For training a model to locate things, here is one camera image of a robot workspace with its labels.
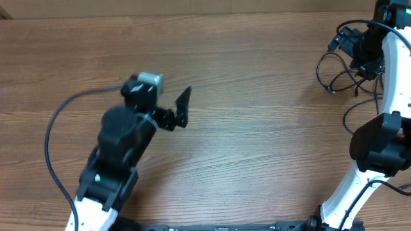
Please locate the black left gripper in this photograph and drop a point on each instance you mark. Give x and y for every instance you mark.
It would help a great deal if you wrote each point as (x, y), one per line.
(170, 117)

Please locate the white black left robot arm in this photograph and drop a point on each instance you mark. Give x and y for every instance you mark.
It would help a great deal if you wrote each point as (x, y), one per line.
(126, 131)

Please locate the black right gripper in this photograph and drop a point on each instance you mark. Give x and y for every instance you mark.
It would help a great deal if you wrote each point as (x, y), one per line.
(372, 67)

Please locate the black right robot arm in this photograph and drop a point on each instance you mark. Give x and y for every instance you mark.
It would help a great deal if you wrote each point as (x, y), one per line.
(380, 148)

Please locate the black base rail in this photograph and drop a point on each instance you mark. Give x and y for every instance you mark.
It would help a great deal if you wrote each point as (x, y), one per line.
(279, 226)

